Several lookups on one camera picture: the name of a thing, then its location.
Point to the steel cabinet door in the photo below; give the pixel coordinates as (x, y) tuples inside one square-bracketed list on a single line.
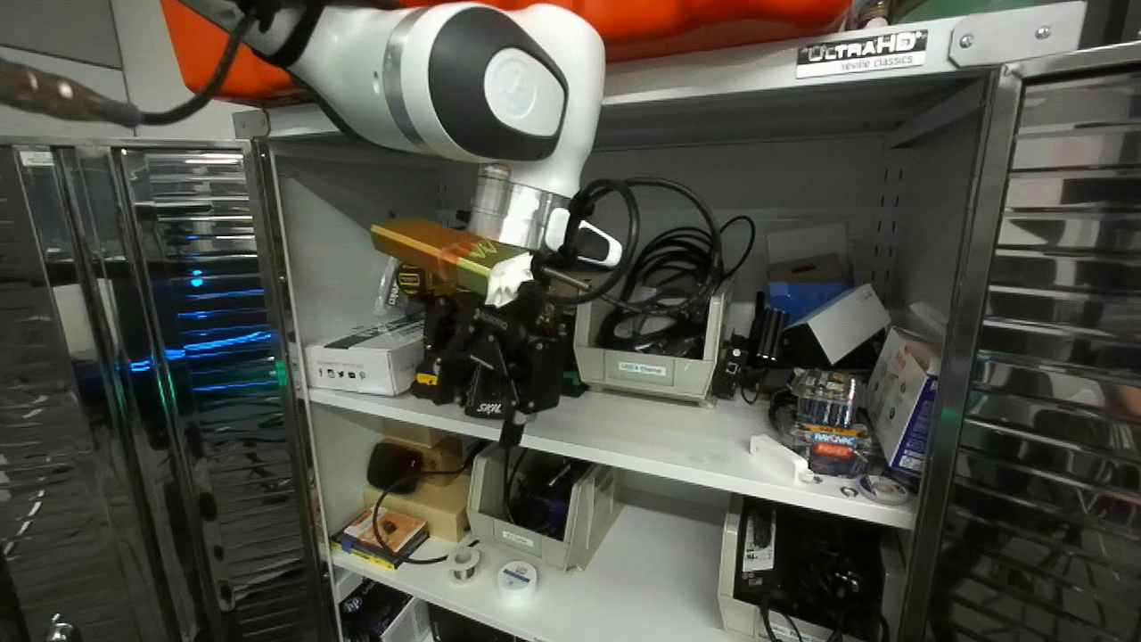
[(213, 475), (1070, 297)]

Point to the white bin with black gear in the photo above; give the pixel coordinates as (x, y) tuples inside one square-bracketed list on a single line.
[(732, 584)]

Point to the white PLA filament box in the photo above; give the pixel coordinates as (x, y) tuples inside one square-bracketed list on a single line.
[(362, 359)]

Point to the green terminal block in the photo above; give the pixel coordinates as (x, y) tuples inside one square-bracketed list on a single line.
[(571, 384)]

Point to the black battery charger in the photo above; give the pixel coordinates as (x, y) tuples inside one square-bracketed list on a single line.
[(555, 384)]

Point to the orange plastic case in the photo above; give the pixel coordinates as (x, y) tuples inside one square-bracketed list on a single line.
[(715, 22), (254, 82)]

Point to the small white spool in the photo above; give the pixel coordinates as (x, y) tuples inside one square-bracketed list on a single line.
[(465, 561)]

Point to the tan cardboard box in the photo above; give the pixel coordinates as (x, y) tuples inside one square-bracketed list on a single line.
[(438, 502)]

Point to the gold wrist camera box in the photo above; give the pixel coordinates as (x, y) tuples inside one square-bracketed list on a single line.
[(438, 255)]

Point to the black brand label plate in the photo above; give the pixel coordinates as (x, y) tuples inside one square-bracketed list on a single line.
[(861, 51)]

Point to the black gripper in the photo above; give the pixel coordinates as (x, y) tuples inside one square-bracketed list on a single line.
[(511, 323)]

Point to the grey steel shelf cabinet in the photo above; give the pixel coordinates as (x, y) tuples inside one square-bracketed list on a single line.
[(663, 440)]

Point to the white open flap box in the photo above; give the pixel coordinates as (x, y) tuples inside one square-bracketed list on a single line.
[(845, 323)]

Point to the grey bin with dark parts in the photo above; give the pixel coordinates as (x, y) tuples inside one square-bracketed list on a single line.
[(521, 540)]

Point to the blue cardboard box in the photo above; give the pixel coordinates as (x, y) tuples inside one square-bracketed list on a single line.
[(808, 299)]

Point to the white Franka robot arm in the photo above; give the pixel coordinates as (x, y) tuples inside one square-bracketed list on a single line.
[(474, 71)]

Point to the white plastic piece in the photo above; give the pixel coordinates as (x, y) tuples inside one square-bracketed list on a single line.
[(779, 460)]

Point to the black round device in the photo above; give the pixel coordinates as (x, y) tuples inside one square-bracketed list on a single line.
[(394, 465)]

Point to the battery blister pack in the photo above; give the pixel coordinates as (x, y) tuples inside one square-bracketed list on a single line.
[(829, 416)]

